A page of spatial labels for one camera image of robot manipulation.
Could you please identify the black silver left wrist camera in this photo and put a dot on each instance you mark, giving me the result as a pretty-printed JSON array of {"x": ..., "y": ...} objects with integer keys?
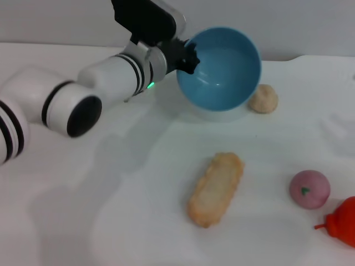
[{"x": 149, "y": 22}]

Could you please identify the red rubber toy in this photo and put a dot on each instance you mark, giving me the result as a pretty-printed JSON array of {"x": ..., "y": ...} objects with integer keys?
[{"x": 342, "y": 224}]

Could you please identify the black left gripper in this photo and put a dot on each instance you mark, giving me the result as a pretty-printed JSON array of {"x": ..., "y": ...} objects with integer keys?
[{"x": 173, "y": 54}]

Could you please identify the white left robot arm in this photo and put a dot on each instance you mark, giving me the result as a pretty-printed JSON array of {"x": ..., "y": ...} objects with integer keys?
[{"x": 69, "y": 99}]

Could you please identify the pink peach bun green leaf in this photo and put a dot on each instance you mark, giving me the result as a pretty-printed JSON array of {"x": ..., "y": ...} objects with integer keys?
[{"x": 312, "y": 191}]

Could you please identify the long orange striped bread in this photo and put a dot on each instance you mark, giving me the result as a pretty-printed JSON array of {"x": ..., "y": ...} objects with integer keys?
[{"x": 215, "y": 191}]

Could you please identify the blue ceramic bowl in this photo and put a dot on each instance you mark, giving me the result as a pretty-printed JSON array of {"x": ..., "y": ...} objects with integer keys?
[{"x": 224, "y": 77}]

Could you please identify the round beige bun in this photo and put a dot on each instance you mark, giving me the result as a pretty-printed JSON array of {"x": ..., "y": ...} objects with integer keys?
[{"x": 263, "y": 99}]

